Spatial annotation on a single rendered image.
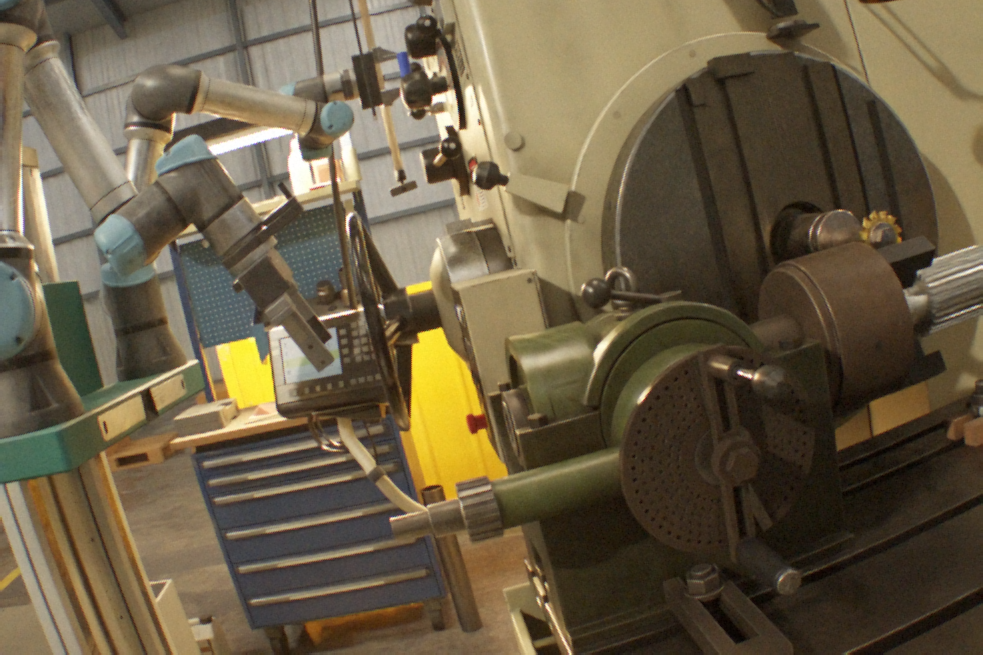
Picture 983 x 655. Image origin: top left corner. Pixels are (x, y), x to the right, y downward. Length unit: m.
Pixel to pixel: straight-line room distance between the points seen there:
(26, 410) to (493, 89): 0.80
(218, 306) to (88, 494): 1.94
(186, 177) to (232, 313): 2.39
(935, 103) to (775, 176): 0.46
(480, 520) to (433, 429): 3.36
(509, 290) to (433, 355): 2.92
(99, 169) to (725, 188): 0.86
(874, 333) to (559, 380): 0.35
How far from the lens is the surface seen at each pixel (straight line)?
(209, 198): 1.03
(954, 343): 1.53
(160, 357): 1.59
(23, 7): 1.09
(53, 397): 1.13
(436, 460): 4.08
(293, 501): 2.98
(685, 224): 1.13
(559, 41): 1.23
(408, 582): 3.04
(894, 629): 0.75
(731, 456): 0.68
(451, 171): 1.62
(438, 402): 4.02
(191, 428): 3.06
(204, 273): 3.42
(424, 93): 1.46
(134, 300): 1.58
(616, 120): 1.20
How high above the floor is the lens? 1.41
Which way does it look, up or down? 3 degrees down
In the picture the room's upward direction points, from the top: 13 degrees counter-clockwise
